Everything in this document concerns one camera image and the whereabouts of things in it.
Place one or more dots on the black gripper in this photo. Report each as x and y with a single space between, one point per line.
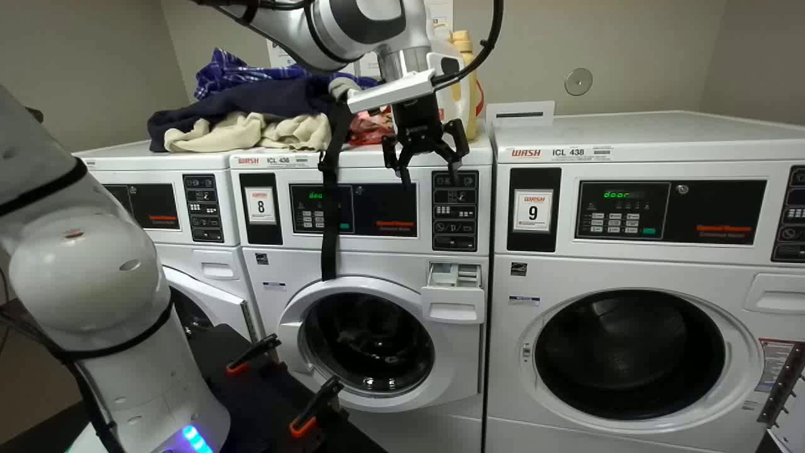
418 117

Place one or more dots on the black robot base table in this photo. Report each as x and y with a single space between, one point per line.
260 404

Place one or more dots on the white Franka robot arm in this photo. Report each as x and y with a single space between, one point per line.
85 277

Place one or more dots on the red cloth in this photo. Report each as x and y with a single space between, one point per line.
369 129

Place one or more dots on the white card holder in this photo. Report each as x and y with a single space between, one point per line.
520 115

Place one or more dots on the white grey cloth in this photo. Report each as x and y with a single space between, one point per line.
343 85

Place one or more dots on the white washing machine number 8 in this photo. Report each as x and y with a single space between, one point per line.
379 253

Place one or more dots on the instruction poster with blue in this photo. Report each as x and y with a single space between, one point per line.
280 54

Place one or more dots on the dark navy garment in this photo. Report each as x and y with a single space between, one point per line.
242 100

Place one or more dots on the cream towel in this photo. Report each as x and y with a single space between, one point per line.
228 132

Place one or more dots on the blue purple patterned cloth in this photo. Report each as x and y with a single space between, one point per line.
228 71

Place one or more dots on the white washing machine number 9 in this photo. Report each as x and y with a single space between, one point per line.
655 166

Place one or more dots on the left white washing machine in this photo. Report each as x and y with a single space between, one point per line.
211 268

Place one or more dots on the round glass washer door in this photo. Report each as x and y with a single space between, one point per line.
781 387

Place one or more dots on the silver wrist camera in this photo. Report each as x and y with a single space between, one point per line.
392 91

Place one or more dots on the round wall cover plate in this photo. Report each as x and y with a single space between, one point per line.
579 81

